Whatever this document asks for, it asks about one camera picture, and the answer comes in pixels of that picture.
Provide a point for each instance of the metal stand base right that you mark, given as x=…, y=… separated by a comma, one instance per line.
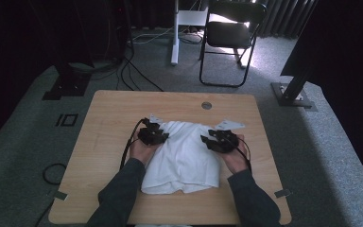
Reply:
x=293, y=94

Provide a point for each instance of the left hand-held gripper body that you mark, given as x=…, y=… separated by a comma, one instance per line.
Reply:
x=149, y=134

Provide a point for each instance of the grey curtain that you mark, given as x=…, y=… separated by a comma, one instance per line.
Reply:
x=283, y=19

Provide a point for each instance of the white skirt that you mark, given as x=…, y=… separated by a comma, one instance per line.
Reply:
x=182, y=157

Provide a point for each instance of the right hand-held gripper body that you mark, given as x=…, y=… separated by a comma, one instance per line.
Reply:
x=227, y=142

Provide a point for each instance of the grey tape piece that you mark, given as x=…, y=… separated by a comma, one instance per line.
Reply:
x=61, y=195
x=282, y=193

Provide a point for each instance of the person's left hand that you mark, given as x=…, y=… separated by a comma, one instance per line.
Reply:
x=141, y=151

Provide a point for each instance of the black stand with square base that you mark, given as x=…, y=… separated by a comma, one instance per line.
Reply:
x=69, y=86

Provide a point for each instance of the grey round table grommet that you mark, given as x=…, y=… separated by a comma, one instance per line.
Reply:
x=206, y=105

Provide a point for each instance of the black folding chair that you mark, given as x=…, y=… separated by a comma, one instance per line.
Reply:
x=230, y=34

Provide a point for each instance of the white desk leg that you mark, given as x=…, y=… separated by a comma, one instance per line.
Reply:
x=176, y=47

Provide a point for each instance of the person's right hand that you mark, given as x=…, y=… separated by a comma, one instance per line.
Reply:
x=236, y=160

